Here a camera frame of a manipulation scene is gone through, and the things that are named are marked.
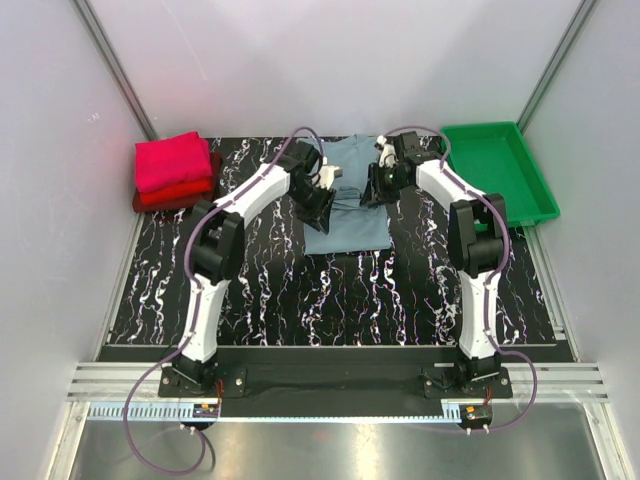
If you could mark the white slotted cable duct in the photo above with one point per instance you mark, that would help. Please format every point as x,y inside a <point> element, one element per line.
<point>235,411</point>

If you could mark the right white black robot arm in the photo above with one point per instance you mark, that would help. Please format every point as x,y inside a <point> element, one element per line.
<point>477,244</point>

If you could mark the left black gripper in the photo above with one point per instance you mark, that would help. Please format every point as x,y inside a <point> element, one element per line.
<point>318,216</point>

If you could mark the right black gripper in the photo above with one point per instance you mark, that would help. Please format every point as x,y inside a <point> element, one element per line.
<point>375,195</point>

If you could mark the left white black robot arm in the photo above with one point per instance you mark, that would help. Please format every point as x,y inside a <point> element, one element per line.
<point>215,250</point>

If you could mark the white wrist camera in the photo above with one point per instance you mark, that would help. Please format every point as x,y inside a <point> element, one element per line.
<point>327,174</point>
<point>387,157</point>

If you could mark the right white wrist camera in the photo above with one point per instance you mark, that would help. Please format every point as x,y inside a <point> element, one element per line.
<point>387,157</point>

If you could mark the green plastic tray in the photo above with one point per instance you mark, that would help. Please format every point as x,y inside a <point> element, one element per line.
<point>495,158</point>

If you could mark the aluminium frame rail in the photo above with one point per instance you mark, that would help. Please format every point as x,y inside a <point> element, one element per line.
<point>547,382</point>

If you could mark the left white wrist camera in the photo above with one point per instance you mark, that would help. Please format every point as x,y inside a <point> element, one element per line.
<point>327,174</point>

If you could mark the black mounting base plate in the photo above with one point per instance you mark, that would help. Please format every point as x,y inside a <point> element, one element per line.
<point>241,380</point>

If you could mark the folded pink t shirt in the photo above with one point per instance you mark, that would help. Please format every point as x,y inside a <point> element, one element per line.
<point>163,163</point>

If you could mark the grey blue t shirt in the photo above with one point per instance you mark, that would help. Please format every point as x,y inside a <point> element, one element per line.
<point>352,227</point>

